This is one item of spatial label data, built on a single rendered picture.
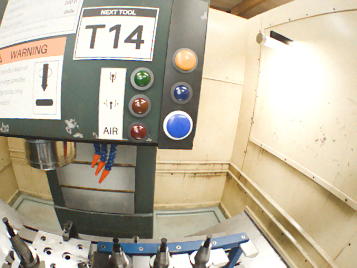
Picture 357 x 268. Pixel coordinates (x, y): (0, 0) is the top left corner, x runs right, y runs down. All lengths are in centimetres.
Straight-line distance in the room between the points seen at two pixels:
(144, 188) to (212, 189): 75
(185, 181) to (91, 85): 135
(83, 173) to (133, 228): 50
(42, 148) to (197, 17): 39
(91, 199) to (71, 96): 92
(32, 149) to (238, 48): 140
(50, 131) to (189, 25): 22
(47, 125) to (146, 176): 83
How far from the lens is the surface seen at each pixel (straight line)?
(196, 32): 23
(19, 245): 42
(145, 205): 114
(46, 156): 44
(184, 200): 161
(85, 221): 129
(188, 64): 22
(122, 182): 100
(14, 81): 29
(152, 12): 23
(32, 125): 27
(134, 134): 22
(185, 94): 22
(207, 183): 158
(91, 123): 23
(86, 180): 104
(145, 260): 53
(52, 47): 25
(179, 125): 22
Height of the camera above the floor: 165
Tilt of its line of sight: 15 degrees down
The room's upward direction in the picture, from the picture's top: 6 degrees clockwise
